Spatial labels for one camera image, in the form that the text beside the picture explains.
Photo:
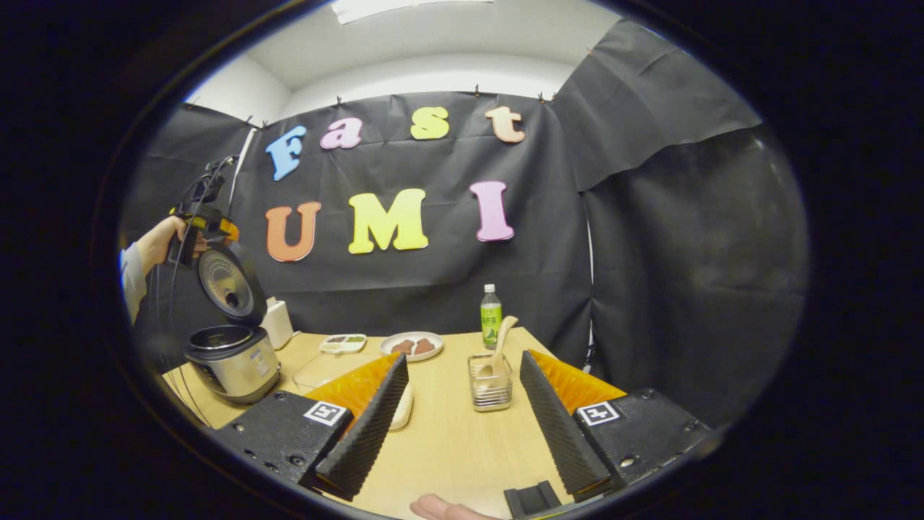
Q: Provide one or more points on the black and silver rice cooker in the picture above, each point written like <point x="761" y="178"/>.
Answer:
<point x="234" y="365"/>

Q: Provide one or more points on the glass bowl of white rice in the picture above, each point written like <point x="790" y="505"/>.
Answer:
<point x="402" y="408"/>

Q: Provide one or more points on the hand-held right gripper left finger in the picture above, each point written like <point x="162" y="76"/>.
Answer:
<point x="368" y="433"/>

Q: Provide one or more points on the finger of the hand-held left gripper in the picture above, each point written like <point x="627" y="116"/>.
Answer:
<point x="229" y="230"/>

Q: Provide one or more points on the white divided dish with beans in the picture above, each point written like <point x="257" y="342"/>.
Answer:
<point x="343" y="343"/>

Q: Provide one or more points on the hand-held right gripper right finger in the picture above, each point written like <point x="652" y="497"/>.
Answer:
<point x="556" y="426"/>

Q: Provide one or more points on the green drink bottle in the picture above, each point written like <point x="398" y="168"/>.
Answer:
<point x="491" y="321"/>

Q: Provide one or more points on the brown meat piece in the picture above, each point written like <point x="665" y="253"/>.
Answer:
<point x="425" y="346"/>
<point x="403" y="347"/>

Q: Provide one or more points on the large ceiling light panel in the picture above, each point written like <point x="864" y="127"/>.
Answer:
<point x="411" y="9"/>

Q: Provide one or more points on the white toaster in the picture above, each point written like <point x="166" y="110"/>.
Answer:
<point x="278" y="325"/>

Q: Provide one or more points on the white round plate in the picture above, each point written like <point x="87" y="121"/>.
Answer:
<point x="413" y="336"/>

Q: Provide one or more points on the wooden spoon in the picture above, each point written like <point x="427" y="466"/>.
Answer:
<point x="499" y="347"/>

